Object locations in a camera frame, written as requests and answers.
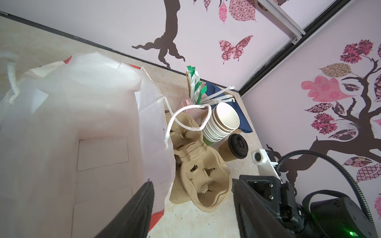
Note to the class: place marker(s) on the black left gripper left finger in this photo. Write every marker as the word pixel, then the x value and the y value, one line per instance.
pixel 133 220

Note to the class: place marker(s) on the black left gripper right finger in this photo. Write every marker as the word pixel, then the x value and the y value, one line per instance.
pixel 257 205

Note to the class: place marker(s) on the white paper cup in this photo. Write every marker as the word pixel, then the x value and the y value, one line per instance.
pixel 225 152

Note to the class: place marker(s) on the single pulp cup carrier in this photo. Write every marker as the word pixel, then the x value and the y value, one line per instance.
pixel 201 177

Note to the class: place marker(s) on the red and white paper bag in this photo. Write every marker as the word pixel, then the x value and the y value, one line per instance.
pixel 79 138

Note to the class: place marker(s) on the black plastic cup lid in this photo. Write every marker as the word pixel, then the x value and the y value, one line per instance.
pixel 238 146

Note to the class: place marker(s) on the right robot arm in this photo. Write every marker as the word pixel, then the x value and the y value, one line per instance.
pixel 333 214

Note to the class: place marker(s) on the brown pulp cup carrier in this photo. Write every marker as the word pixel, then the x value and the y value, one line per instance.
pixel 181 137

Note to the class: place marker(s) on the stack of paper cups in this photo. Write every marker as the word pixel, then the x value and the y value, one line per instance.
pixel 223 121

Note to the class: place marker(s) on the dark blue napkin stack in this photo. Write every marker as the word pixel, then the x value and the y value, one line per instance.
pixel 211 89

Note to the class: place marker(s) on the green wrapped straw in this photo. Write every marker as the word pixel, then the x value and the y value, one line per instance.
pixel 196 87

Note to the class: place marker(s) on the pink straw holder cup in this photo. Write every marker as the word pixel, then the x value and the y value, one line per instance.
pixel 195 113

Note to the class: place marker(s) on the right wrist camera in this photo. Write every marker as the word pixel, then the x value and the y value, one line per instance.
pixel 265 166

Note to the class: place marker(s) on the aluminium rail back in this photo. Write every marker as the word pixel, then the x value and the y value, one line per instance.
pixel 273 12

